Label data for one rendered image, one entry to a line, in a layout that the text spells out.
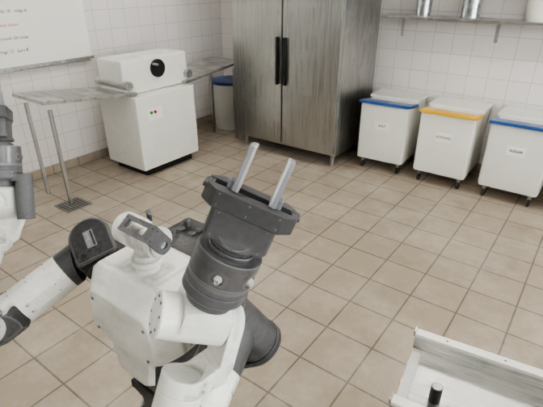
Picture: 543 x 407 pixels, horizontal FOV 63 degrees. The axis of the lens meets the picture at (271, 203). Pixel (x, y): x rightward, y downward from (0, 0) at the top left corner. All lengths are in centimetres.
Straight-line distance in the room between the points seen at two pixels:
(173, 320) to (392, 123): 435
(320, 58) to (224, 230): 428
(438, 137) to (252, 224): 420
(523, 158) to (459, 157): 55
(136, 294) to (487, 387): 107
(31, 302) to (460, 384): 118
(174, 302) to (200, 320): 4
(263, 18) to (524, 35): 256
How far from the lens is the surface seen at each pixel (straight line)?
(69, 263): 111
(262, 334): 85
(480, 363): 157
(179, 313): 60
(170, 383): 65
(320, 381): 255
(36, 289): 112
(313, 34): 479
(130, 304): 92
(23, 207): 104
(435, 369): 154
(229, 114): 624
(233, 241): 55
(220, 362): 65
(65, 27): 527
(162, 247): 88
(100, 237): 109
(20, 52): 506
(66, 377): 278
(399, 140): 483
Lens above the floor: 192
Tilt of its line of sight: 27 degrees down
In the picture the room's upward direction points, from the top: straight up
